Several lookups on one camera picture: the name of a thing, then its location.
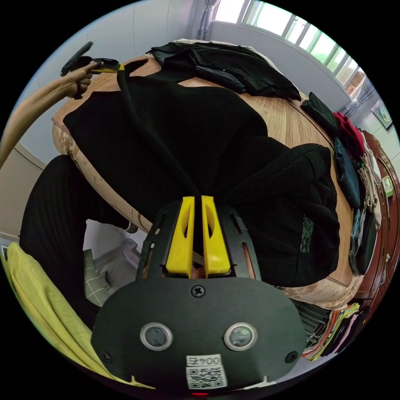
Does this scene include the bed with woven mat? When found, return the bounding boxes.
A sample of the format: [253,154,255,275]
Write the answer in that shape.
[51,38,400,310]

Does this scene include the window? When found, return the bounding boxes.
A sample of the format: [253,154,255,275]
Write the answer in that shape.
[215,0,367,96]

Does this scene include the framed wall picture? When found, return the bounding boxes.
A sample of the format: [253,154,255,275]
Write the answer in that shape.
[370,99,394,131]

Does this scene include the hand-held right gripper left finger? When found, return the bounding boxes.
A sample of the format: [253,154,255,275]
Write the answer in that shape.
[165,196,195,278]

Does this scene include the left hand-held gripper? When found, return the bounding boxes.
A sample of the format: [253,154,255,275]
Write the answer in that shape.
[74,56,126,100]

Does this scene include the pile of mixed clothes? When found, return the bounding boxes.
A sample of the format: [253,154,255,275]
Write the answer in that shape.
[300,91,384,276]

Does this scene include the pile of black clothes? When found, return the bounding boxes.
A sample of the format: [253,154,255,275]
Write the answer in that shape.
[146,40,303,103]

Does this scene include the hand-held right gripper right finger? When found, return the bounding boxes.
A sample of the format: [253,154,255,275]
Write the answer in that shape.
[201,195,233,279]

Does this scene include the person's left forearm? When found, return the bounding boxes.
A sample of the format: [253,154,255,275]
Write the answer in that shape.
[0,77,70,171]

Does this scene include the stool with checked cushion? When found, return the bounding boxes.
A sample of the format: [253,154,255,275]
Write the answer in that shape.
[82,238,142,308]

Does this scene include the person's left hand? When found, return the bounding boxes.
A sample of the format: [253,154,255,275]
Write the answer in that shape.
[63,62,103,99]

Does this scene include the heap of colourful clothes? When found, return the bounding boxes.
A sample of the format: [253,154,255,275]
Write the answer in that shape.
[298,300,371,363]

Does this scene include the black pants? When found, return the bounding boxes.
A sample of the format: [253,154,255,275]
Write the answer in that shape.
[62,57,341,288]

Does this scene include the person's body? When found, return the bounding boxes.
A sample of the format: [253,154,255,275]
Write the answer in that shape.
[0,154,157,391]

